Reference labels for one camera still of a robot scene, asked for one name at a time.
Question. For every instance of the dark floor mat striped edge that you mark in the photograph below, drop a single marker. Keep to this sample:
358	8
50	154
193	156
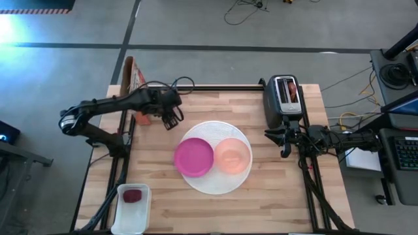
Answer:
32	4

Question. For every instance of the magenta plastic plate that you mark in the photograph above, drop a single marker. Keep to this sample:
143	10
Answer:
194	157

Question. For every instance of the black pole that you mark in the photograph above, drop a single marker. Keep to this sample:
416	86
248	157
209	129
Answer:
401	44

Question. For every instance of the small black wheel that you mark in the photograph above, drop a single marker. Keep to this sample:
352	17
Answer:
381	199

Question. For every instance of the orange cereal box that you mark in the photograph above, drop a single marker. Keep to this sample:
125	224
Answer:
132	75

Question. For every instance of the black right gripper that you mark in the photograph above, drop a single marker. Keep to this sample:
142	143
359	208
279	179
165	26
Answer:
295	137

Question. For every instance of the black aluminium frame rail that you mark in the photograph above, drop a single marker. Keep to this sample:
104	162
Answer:
228	87

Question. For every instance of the dark grey laptop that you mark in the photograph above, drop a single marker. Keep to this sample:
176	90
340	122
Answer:
405	120

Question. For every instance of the black backlit keyboard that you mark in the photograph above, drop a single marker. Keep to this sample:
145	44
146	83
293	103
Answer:
406	153

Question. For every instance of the light pink plastic bowl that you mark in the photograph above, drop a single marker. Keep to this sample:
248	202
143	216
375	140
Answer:
232	156

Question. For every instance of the dark red plum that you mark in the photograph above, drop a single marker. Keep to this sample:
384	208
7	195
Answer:
132	196

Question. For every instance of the grey desk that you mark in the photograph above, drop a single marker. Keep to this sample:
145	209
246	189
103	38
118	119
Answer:
375	75
408	189

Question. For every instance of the black two-slot toaster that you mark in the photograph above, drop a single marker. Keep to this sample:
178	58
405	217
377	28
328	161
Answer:
272	104

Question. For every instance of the white paper sheet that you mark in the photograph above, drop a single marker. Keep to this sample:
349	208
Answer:
362	161

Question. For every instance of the grey metal stand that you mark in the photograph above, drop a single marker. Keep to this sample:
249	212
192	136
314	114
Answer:
19	155

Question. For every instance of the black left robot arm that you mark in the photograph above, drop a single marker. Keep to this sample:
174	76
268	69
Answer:
107	102

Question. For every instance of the white round woven placemat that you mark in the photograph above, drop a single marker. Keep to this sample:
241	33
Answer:
215	184

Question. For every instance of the black device with blue light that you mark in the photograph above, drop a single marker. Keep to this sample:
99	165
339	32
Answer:
8	132

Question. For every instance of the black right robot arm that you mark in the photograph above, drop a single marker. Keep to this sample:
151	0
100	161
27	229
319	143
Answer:
352	140

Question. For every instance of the toasted bagel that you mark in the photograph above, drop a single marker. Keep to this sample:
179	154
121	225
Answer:
292	90

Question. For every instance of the white plastic container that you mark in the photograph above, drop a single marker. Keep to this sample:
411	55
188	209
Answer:
132	217

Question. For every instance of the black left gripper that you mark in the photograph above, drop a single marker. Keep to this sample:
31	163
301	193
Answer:
163	101

